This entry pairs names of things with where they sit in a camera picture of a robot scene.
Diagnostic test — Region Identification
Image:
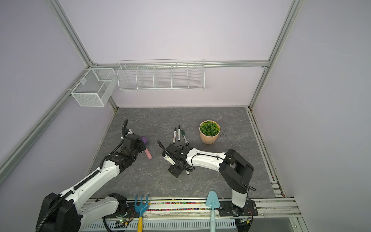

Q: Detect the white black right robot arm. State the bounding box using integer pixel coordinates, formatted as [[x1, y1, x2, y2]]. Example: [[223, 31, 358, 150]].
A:
[[157, 141, 256, 217]]

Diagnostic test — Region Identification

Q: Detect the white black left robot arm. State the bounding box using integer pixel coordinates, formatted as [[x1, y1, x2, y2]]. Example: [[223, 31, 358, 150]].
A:
[[35, 120, 146, 232]]

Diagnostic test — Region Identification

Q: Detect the potted green plant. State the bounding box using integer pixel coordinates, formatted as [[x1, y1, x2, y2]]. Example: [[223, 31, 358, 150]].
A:
[[199, 120, 221, 145]]

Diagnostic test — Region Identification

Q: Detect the light blue garden trowel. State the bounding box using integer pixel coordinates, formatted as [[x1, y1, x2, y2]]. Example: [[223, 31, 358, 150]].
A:
[[205, 191, 220, 232]]

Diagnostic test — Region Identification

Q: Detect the white mesh box basket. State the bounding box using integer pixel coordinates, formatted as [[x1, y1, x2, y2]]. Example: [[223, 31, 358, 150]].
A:
[[71, 68, 118, 107]]

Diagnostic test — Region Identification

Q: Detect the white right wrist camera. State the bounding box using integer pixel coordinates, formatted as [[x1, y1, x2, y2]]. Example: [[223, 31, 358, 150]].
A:
[[163, 155, 174, 165]]

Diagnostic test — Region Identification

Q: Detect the aluminium front rail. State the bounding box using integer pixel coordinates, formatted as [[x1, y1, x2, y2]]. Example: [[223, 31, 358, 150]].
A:
[[59, 198, 302, 219]]

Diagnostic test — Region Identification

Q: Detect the blue garden fork yellow handle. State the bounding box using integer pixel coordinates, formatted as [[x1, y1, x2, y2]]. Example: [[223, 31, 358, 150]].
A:
[[134, 194, 150, 232]]

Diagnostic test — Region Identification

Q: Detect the white perforated cable duct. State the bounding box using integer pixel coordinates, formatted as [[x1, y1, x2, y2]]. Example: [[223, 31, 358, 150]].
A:
[[82, 218, 237, 232]]

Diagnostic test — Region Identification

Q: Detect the white wire shelf basket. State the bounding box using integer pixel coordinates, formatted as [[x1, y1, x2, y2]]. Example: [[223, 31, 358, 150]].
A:
[[117, 59, 205, 91]]

